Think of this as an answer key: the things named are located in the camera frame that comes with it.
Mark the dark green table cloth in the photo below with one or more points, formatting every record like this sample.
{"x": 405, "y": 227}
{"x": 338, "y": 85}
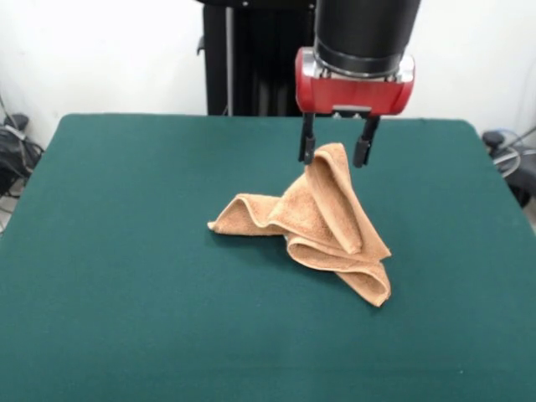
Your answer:
{"x": 125, "y": 251}

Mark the tan terry towel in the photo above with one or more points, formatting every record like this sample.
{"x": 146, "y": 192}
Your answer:
{"x": 318, "y": 209}

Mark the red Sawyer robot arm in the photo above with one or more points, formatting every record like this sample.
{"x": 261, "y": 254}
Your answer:
{"x": 364, "y": 33}

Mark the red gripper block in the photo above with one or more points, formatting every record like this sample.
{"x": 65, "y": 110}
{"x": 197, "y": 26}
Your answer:
{"x": 352, "y": 94}

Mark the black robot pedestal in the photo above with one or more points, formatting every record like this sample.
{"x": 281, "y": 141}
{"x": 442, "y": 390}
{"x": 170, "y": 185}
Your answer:
{"x": 259, "y": 63}

